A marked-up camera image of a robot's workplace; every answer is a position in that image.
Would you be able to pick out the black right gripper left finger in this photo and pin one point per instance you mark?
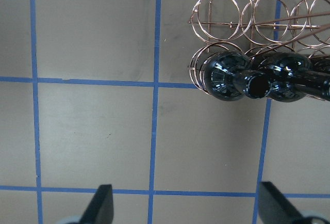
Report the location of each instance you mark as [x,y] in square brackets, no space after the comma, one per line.
[101,207]

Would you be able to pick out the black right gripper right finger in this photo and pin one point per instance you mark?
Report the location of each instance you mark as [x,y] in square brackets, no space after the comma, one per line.
[273,207]

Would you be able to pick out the free black wine bottle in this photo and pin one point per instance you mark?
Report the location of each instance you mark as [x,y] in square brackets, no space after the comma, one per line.
[292,76]

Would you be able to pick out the near black bottle in basket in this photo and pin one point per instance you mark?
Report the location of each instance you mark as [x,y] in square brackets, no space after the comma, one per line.
[228,76]

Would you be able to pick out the black bottle in basket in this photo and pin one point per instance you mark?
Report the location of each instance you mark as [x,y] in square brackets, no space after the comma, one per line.
[321,64]
[228,76]

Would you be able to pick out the far black bottle in basket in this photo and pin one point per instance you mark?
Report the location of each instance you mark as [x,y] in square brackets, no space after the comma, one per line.
[321,64]

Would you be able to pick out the copper wire wine basket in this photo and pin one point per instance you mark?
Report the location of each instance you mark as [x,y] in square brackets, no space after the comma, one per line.
[256,27]

